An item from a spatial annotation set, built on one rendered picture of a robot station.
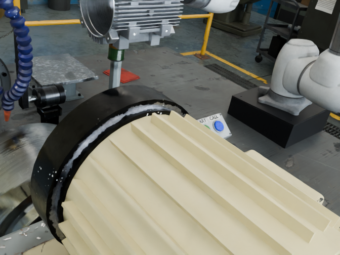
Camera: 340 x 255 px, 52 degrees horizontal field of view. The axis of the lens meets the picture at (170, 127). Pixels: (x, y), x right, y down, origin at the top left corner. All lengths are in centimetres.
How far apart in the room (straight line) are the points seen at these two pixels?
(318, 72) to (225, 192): 114
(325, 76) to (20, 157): 106
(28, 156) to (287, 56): 112
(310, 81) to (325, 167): 34
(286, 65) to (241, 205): 125
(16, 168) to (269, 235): 43
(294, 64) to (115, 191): 124
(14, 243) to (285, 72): 122
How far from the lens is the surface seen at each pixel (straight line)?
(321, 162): 149
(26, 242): 47
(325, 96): 136
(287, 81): 147
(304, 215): 26
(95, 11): 98
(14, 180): 57
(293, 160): 142
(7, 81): 111
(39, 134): 63
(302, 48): 146
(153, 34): 94
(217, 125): 92
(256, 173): 27
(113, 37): 85
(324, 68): 135
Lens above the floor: 151
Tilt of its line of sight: 30 degrees down
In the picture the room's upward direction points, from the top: 11 degrees clockwise
